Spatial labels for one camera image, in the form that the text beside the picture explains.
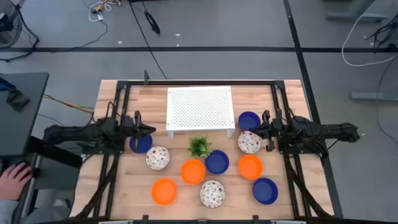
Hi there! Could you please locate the dark grey desk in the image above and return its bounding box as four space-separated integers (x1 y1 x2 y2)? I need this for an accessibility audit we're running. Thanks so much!
0 72 50 157

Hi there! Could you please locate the white perforated metal shelf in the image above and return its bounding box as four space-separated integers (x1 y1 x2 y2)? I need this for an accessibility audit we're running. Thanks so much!
165 86 236 140

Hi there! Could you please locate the floral mini bowl green outside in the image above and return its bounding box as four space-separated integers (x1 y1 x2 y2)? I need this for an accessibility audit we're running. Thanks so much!
145 146 171 171
199 180 227 208
237 130 262 155

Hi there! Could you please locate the black cable bundle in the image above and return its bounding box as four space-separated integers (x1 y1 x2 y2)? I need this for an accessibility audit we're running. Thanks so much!
364 22 398 48

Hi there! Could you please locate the orange plastic mini bowl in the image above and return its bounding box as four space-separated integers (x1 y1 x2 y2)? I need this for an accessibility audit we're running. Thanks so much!
238 154 264 180
151 177 178 206
180 159 206 185

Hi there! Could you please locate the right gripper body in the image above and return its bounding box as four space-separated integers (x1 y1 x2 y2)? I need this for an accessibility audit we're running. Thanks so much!
262 110 292 153

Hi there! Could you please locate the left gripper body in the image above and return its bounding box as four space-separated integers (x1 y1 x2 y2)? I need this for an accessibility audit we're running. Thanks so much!
121 110 142 145

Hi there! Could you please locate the black aluminium rig frame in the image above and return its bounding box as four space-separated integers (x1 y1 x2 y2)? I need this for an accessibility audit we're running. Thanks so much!
70 79 335 224

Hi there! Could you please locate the grey table foot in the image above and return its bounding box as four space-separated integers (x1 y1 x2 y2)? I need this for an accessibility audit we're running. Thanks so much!
325 0 389 23
349 91 398 102

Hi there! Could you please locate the yellow cable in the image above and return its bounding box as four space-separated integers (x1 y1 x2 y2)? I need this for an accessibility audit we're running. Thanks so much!
42 94 95 114

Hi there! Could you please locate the artificial plant in white pot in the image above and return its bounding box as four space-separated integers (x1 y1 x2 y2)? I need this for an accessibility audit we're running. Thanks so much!
188 136 213 158

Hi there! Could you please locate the long white cable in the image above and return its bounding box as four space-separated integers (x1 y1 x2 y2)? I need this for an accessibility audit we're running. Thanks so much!
341 0 397 68

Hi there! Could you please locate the black floor fan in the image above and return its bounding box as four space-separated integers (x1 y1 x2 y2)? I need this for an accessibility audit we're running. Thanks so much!
0 0 24 50

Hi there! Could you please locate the white cable bundle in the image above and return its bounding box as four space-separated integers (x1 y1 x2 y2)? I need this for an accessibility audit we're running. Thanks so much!
88 0 123 23

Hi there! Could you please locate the black object on desk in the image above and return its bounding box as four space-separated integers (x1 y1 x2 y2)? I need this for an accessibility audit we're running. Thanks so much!
6 88 31 113

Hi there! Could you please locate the person's hand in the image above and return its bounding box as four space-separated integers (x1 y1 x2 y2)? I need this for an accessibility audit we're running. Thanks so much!
0 163 34 202

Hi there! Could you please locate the thin black floor cable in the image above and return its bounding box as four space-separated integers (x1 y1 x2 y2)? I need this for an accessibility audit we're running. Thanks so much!
128 0 168 80

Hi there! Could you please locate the person's forearm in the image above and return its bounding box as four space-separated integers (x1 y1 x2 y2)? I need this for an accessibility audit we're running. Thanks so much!
0 198 20 224

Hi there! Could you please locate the blue plastic mini bowl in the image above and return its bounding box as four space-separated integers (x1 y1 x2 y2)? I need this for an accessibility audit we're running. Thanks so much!
129 134 154 155
238 111 262 132
205 149 230 175
252 177 279 205

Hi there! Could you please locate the thick black strap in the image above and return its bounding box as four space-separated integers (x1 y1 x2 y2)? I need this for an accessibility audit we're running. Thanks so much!
144 10 162 35

